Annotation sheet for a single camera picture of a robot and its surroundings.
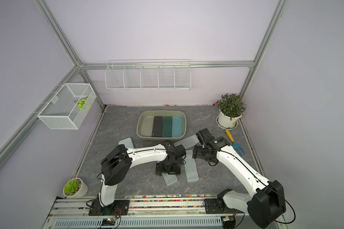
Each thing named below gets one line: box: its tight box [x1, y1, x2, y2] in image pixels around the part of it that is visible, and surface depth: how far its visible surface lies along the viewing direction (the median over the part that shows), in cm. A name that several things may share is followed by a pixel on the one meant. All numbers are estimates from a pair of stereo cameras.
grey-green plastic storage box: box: [136, 110, 187, 141], surface depth 108 cm
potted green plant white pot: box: [213, 93, 248, 131], surface depth 98 cm
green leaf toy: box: [73, 95, 89, 110], surface depth 83 cm
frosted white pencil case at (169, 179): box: [161, 172, 178, 186], surface depth 83 cm
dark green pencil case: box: [161, 115, 173, 138], surface depth 109 cm
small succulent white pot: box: [62, 177, 88, 198], surface depth 74 cm
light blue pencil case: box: [171, 115, 183, 138], surface depth 108 cm
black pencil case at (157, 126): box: [151, 115, 163, 138], surface depth 111 cm
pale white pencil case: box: [118, 137, 135, 149], surface depth 99 cm
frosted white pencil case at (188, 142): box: [173, 134, 201, 150], surface depth 101 cm
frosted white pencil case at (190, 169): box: [184, 149, 199, 183], surface depth 85 cm
